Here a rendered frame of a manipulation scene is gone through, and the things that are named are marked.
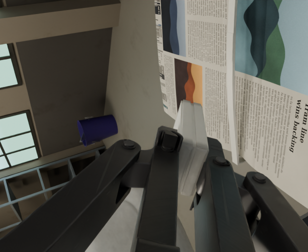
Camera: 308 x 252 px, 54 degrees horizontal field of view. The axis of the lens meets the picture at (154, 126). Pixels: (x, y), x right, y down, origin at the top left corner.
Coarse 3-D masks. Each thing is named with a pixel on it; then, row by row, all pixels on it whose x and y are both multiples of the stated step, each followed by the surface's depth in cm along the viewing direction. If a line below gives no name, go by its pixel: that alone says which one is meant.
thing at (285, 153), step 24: (288, 0) 25; (288, 24) 26; (264, 48) 29; (288, 48) 26; (264, 72) 30; (288, 72) 27; (264, 96) 30; (288, 96) 27; (264, 120) 31; (288, 120) 28; (264, 144) 32; (288, 144) 29; (264, 168) 33; (288, 168) 30; (288, 192) 30
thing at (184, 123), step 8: (184, 104) 20; (184, 112) 19; (176, 120) 20; (184, 120) 18; (192, 120) 18; (176, 128) 19; (184, 128) 16; (192, 128) 17; (184, 136) 15; (192, 136) 16; (184, 144) 15; (192, 144) 15; (184, 152) 15; (184, 160) 15; (184, 168) 15
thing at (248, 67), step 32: (224, 0) 31; (256, 0) 28; (224, 32) 33; (256, 32) 29; (224, 64) 34; (256, 64) 30; (224, 96) 36; (256, 96) 31; (224, 128) 38; (256, 128) 33
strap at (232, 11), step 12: (228, 12) 30; (228, 24) 30; (228, 36) 30; (228, 48) 31; (228, 60) 31; (228, 72) 32; (228, 84) 33; (228, 96) 33; (228, 108) 34; (228, 120) 35
